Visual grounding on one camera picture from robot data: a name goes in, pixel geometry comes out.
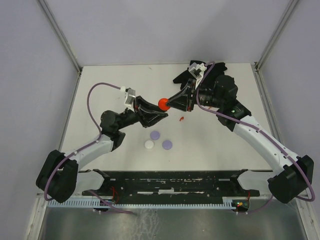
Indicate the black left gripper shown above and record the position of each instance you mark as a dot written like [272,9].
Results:
[148,119]

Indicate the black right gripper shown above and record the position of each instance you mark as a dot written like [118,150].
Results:
[181,100]

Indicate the orange round charging case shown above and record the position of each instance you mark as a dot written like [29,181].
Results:
[163,104]

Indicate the purple charging case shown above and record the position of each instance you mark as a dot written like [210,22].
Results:
[167,144]
[155,135]

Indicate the white round charging case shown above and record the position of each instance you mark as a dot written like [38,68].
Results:
[149,144]

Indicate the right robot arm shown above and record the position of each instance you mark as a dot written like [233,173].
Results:
[290,173]

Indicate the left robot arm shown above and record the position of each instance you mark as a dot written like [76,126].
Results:
[62,176]

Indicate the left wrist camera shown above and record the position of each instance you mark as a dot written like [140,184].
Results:
[129,97]

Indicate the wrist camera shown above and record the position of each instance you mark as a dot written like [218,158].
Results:
[129,97]
[197,71]

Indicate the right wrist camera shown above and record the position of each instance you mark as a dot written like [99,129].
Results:
[197,71]

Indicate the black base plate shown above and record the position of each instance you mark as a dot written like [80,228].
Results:
[175,187]

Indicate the aluminium frame rail right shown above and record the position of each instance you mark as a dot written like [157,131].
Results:
[280,27]

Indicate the aluminium frame rail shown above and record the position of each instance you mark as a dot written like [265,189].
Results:
[45,8]
[280,27]

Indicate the blue-white cable duct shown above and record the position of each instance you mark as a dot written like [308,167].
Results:
[95,203]

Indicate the aluminium frame rail left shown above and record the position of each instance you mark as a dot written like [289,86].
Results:
[45,8]

